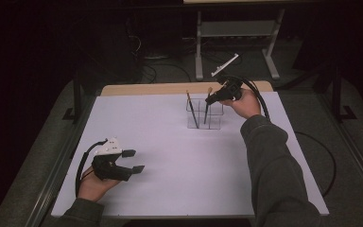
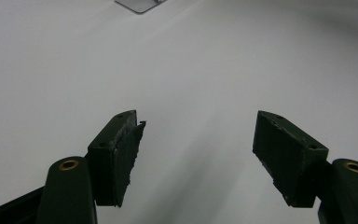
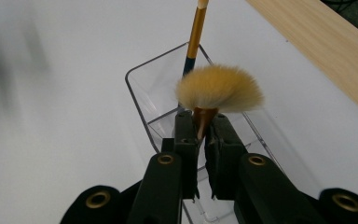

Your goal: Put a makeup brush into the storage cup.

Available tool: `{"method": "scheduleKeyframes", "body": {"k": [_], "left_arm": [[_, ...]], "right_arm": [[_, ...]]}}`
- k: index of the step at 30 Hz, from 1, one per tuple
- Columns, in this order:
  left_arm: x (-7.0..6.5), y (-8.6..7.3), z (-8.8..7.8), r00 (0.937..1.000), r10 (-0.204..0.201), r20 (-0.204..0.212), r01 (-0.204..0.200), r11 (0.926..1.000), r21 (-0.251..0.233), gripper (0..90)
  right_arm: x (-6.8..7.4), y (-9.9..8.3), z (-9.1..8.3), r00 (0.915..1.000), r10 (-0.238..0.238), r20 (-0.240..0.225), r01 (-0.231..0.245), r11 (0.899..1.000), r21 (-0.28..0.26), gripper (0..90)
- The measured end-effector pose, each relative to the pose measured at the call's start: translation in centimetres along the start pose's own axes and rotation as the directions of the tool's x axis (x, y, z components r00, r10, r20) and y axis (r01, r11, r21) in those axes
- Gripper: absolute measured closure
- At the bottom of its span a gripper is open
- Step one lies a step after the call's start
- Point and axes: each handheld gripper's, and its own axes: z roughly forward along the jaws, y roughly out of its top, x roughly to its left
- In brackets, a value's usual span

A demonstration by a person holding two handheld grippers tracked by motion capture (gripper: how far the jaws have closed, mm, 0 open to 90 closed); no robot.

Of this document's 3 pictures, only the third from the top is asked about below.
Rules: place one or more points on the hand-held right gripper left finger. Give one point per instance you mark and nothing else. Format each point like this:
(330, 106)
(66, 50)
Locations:
(164, 186)

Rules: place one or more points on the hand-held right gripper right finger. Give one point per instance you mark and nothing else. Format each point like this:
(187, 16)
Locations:
(254, 189)

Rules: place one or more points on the wooden table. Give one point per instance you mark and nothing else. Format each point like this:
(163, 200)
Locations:
(326, 40)

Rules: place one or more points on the fluffy makeup brush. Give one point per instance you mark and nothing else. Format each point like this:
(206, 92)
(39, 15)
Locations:
(219, 88)

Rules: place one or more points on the thin makeup brush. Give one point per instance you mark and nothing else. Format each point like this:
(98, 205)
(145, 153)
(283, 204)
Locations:
(195, 34)

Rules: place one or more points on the clear plastic organizer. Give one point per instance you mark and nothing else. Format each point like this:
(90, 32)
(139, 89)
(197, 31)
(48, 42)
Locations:
(155, 90)

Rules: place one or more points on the white board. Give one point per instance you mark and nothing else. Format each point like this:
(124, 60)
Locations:
(74, 155)

